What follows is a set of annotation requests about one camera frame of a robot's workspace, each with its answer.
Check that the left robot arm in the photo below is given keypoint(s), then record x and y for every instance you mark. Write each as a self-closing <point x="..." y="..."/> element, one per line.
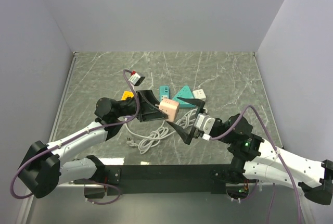
<point x="46" y="166"/>

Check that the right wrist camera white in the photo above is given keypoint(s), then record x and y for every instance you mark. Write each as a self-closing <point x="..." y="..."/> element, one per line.
<point x="206" y="137"/>

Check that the yellow cube socket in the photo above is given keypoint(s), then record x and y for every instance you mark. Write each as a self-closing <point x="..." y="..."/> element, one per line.
<point x="126" y="95"/>

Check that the teal triangular power strip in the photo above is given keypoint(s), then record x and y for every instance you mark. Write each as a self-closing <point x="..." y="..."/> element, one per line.
<point x="185" y="92"/>

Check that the white cube socket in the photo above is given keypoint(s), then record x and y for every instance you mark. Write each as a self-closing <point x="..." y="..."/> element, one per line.
<point x="199" y="94"/>

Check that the pink cube socket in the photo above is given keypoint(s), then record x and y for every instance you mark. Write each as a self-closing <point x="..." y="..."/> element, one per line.
<point x="169" y="107"/>

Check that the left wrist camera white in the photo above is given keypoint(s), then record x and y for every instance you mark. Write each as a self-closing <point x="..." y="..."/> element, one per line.
<point x="136" y="78"/>

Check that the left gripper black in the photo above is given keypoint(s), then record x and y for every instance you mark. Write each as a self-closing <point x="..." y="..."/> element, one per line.
<point x="149" y="112"/>

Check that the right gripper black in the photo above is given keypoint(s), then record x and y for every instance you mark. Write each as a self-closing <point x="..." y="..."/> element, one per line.
<point x="183" y="133"/>

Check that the black base beam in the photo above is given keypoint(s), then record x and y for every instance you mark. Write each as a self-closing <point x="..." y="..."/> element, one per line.
<point x="140" y="179"/>

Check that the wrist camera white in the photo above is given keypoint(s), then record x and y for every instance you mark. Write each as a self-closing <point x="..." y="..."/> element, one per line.
<point x="206" y="137"/>
<point x="136" y="78"/>

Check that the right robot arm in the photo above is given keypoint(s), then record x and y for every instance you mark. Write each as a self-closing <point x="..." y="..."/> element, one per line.
<point x="258" y="158"/>

